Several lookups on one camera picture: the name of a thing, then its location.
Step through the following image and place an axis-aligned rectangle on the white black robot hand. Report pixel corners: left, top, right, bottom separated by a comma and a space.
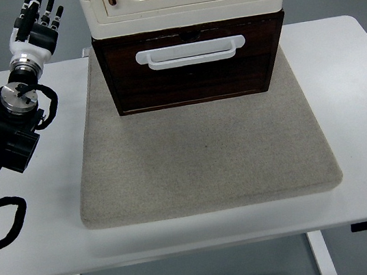
1, 0, 72, 70

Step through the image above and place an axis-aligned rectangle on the dark wooden drawer case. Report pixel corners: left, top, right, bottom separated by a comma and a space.
90, 7, 297, 120

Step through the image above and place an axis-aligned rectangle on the dark wooden drawer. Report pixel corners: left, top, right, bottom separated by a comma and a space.
100, 17, 291, 116

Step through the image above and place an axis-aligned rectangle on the white drawer handle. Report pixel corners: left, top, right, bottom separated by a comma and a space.
134, 34, 248, 74

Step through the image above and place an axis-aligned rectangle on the beige fabric mat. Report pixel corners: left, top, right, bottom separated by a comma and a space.
55, 15, 346, 233

